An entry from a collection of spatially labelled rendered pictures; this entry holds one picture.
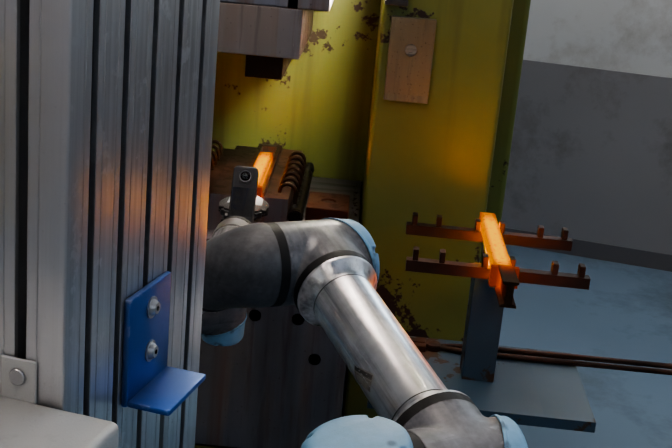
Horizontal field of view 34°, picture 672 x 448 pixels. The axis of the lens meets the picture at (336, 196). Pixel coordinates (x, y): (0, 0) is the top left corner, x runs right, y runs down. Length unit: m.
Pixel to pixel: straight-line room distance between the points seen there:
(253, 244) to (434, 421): 0.38
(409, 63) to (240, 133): 0.58
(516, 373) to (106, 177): 1.44
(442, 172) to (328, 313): 0.92
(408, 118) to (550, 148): 3.01
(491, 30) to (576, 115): 2.98
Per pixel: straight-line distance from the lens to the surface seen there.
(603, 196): 5.25
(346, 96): 2.58
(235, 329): 1.86
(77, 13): 0.71
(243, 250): 1.44
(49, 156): 0.72
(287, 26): 2.07
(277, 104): 2.59
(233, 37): 2.09
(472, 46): 2.22
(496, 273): 1.81
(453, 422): 1.21
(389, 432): 1.15
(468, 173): 2.27
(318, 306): 1.42
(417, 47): 2.19
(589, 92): 5.16
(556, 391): 2.07
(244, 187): 1.96
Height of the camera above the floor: 1.59
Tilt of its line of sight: 16 degrees down
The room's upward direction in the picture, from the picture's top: 5 degrees clockwise
